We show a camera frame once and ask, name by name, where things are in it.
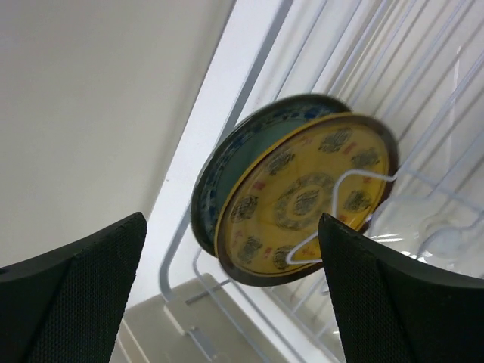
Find beige drip tray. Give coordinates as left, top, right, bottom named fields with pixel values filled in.
left=111, top=271, right=341, bottom=363

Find teal blue floral plate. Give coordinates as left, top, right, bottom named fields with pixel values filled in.
left=190, top=94, right=351, bottom=256

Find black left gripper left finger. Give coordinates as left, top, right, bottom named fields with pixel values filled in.
left=1, top=212, right=147, bottom=362

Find yellow patterned plate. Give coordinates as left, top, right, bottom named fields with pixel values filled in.
left=214, top=113, right=399, bottom=287

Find white wire dish rack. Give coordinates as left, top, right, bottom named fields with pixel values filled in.
left=160, top=1, right=483, bottom=362

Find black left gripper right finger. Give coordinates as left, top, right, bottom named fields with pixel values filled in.
left=318, top=213, right=483, bottom=362

